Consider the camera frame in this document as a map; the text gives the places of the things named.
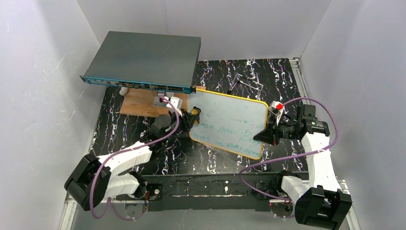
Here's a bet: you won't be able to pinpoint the yellow black eraser pad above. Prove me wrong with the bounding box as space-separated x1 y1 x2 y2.
191 107 201 115

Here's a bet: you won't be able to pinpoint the yellow-framed whiteboard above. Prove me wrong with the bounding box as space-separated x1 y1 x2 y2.
187 89 269 160

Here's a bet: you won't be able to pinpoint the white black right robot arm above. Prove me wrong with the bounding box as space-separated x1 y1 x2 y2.
254 101 352 230

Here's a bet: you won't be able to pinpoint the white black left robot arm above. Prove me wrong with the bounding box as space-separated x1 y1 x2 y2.
64 107 201 211

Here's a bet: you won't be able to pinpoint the plywood board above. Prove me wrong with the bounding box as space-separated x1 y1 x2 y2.
120 88 191 117

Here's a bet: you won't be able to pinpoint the green white cylinder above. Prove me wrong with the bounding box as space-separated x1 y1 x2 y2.
119 87 128 96

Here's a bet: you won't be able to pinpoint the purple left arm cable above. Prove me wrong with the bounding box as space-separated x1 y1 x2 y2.
89 96 181 221

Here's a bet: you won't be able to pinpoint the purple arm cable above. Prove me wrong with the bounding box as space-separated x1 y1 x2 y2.
89 96 181 221
238 96 340 219

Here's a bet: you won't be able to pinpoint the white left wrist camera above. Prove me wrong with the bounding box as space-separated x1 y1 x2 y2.
164 96 183 113

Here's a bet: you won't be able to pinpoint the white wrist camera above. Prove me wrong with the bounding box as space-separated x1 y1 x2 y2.
268 101 284 126
164 96 183 113

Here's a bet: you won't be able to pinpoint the grey metal stand bracket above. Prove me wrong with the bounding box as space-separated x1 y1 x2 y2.
153 91 174 107

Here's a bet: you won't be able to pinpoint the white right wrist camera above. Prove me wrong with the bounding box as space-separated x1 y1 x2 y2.
268 101 284 126

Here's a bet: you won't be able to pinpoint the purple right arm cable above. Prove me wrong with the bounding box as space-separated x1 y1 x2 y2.
238 96 340 219

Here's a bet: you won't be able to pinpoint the black grey wire stripper pliers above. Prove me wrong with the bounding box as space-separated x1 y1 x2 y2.
226 73 264 100

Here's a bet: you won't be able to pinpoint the grey blue network switch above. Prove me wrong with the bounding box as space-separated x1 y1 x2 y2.
81 31 201 94

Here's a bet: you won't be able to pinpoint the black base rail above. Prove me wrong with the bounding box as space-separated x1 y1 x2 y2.
67 171 353 212

